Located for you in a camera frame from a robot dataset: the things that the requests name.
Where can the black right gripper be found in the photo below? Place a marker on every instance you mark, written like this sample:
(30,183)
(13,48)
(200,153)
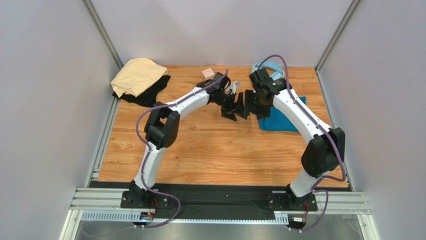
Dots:
(250,102)

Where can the beige t shirt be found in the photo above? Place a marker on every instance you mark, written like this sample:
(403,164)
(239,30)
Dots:
(136,76)

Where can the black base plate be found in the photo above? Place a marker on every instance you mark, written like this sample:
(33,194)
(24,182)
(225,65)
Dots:
(216,202)

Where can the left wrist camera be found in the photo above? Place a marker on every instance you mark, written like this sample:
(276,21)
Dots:
(231,89)

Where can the aluminium frame rail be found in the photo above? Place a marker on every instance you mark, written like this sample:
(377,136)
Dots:
(108,211)

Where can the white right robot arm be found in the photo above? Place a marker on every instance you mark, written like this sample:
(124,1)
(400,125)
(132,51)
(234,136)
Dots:
(325,145)

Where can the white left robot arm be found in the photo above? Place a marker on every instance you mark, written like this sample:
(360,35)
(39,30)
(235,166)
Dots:
(161,131)

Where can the blue t shirt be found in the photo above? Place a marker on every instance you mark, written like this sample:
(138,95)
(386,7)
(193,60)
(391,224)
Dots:
(277,121)

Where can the black t shirt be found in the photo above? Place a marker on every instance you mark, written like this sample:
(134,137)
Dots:
(149,97)

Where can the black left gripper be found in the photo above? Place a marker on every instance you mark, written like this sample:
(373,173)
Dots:
(228,112)

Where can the light blue headphones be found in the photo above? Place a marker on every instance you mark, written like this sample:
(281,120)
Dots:
(278,71)

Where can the pink cube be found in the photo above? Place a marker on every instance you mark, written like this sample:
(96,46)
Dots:
(208,74)

